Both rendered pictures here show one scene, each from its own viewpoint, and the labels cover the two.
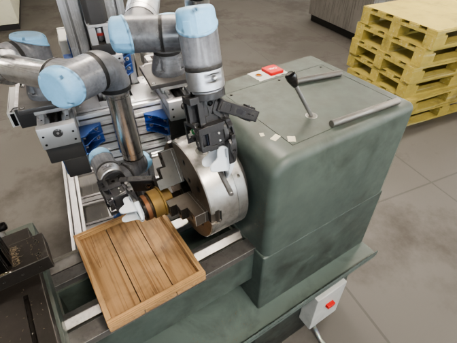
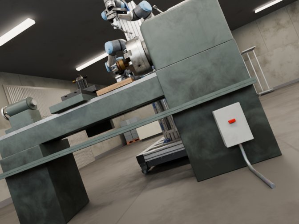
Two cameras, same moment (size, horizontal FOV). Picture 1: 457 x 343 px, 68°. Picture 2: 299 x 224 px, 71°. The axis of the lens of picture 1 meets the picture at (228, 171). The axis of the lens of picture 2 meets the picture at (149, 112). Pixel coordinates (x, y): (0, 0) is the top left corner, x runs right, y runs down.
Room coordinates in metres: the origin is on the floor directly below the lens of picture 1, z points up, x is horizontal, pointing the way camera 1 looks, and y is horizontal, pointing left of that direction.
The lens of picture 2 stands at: (-0.59, -1.02, 0.51)
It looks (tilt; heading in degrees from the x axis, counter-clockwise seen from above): 3 degrees up; 41
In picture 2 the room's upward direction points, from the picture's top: 21 degrees counter-clockwise
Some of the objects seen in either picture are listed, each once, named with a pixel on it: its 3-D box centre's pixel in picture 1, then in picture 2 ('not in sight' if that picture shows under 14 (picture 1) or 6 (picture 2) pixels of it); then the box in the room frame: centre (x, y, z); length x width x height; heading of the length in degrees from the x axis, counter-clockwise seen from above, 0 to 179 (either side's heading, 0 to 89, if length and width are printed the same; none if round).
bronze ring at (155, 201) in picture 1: (156, 203); (122, 64); (0.71, 0.21, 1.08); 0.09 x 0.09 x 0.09; 34
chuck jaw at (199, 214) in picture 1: (192, 209); (127, 57); (0.67, 0.10, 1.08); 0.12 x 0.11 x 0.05; 33
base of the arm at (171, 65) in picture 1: (167, 59); not in sight; (1.44, 0.26, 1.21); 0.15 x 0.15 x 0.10
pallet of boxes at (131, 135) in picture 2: not in sight; (134, 129); (6.41, 6.42, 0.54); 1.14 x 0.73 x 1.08; 24
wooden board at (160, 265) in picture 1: (137, 256); (120, 89); (0.65, 0.29, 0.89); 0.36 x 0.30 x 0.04; 33
